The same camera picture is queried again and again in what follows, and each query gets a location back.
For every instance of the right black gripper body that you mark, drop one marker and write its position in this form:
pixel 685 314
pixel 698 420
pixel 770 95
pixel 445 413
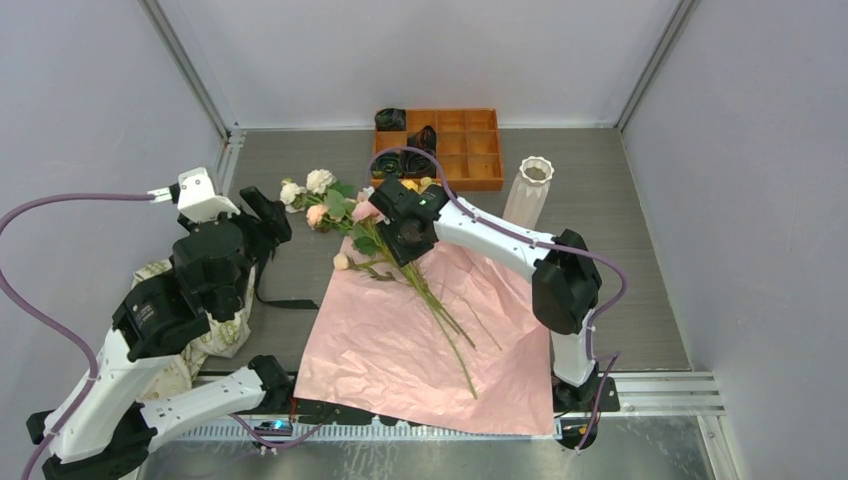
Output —
pixel 401 245

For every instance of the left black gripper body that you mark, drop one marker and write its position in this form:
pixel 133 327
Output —
pixel 265 233

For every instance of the yellow flower stem bunch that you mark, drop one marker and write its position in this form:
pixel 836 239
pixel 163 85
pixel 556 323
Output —
pixel 424 182

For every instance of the pink and white flower bunch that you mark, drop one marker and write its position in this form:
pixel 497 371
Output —
pixel 332 205

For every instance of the black ribbon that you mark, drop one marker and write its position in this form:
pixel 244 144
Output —
pixel 272 291

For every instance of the white ribbed ceramic vase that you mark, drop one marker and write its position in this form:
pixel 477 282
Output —
pixel 528 192

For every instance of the pink wrapping paper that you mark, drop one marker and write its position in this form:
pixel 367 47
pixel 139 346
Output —
pixel 376 346

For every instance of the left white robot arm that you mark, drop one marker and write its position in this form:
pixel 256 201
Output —
pixel 106 428

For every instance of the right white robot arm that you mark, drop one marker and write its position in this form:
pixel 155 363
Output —
pixel 565 283

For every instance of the dark rolled cloth bottom-centre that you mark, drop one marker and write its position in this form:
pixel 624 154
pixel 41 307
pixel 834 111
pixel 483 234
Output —
pixel 415 165

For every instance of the dark rolled cloth bottom-left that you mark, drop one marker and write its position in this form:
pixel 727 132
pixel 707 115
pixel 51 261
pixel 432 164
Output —
pixel 387 165

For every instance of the dark rolled cloth middle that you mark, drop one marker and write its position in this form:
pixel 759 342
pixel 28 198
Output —
pixel 424 139

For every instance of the cream patterned cloth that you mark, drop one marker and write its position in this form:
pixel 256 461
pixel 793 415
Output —
pixel 223 339

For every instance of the orange wooden compartment tray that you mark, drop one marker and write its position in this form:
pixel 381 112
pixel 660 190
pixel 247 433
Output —
pixel 468 148

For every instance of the dark rolled cloth top-left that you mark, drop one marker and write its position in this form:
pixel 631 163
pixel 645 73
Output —
pixel 390 120

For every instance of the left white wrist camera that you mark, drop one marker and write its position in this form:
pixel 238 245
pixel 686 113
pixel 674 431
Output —
pixel 196 198

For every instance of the grey slotted cable duct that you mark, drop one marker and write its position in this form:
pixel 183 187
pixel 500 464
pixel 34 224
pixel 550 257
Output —
pixel 228 430

